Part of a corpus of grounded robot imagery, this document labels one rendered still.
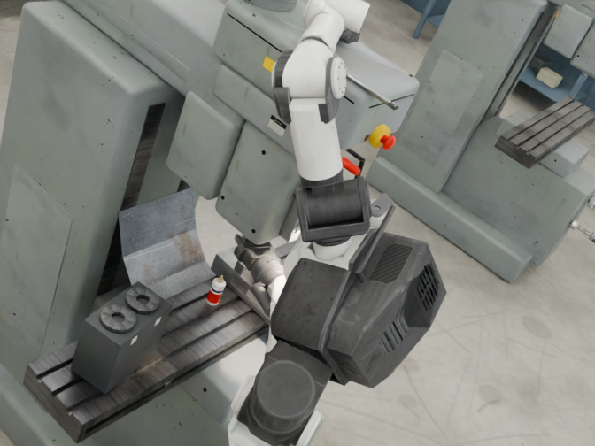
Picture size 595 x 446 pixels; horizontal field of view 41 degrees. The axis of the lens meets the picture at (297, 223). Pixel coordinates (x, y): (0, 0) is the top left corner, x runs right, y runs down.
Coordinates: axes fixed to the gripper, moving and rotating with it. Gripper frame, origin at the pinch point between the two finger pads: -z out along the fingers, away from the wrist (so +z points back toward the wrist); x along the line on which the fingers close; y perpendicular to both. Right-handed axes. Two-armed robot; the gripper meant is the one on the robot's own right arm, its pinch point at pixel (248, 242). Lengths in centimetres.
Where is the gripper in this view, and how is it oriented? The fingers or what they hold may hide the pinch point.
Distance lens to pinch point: 230.6
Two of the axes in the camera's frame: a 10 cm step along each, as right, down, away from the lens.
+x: -8.3, 0.4, -5.6
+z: 4.5, 6.4, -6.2
